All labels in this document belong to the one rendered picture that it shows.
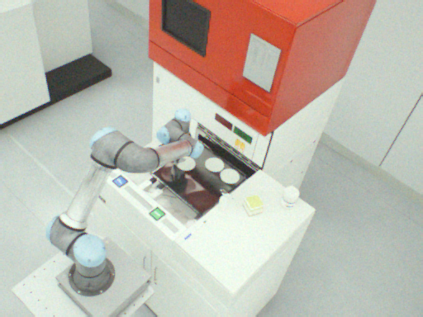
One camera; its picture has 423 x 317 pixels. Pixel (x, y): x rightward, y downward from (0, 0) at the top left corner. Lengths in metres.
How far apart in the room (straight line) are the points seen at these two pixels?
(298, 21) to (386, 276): 2.11
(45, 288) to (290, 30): 1.45
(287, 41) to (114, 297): 1.24
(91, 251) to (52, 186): 1.71
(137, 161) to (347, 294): 1.95
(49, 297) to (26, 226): 1.28
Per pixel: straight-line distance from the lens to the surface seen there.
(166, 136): 2.01
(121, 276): 2.00
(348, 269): 3.30
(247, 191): 2.20
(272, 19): 1.81
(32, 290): 2.10
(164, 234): 2.02
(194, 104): 2.43
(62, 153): 3.67
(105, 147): 1.71
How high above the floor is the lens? 2.65
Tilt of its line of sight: 47 degrees down
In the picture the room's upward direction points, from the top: 9 degrees clockwise
